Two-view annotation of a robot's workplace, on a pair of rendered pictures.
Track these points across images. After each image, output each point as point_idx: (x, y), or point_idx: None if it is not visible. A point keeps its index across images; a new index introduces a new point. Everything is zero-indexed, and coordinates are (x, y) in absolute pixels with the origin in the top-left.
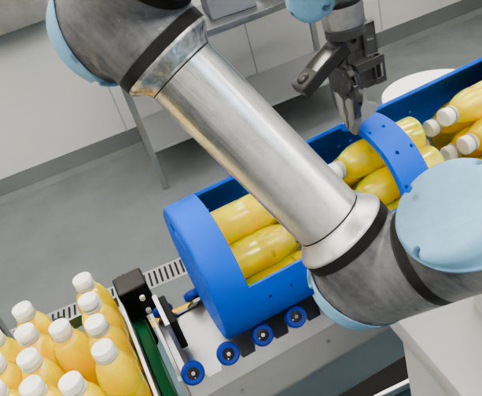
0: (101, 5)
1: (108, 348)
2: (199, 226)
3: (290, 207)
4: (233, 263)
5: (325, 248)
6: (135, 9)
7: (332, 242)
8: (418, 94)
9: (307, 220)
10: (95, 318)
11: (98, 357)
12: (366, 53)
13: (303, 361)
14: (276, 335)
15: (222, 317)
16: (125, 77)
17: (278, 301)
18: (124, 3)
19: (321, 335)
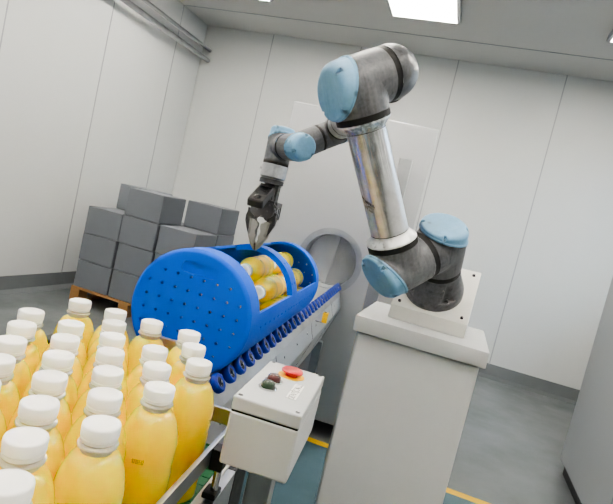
0: (386, 80)
1: (199, 333)
2: (230, 260)
3: (399, 211)
4: (255, 290)
5: (406, 236)
6: (393, 90)
7: (408, 234)
8: (243, 252)
9: (402, 220)
10: (151, 320)
11: (195, 338)
12: (275, 200)
13: None
14: None
15: (247, 332)
16: (374, 115)
17: (257, 336)
18: (394, 85)
19: None
